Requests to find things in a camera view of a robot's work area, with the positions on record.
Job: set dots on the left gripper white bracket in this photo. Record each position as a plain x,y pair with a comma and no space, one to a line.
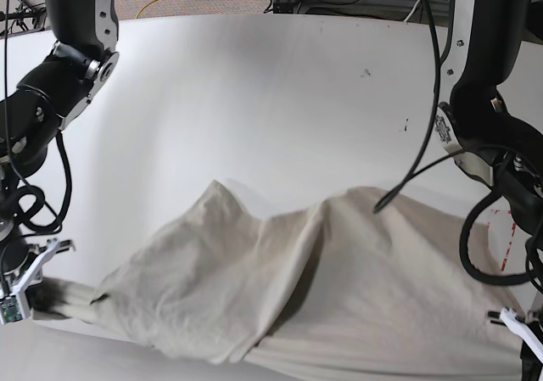
511,320

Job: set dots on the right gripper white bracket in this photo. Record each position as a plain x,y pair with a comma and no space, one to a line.
29,275

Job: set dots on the beige T-shirt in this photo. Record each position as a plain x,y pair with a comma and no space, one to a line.
331,292

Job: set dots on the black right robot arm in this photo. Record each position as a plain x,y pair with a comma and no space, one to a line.
44,103

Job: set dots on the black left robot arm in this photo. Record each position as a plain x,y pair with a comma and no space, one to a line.
487,142

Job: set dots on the red tape rectangle marking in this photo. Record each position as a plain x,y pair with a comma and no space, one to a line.
501,229

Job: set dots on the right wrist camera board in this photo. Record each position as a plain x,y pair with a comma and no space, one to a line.
10,310

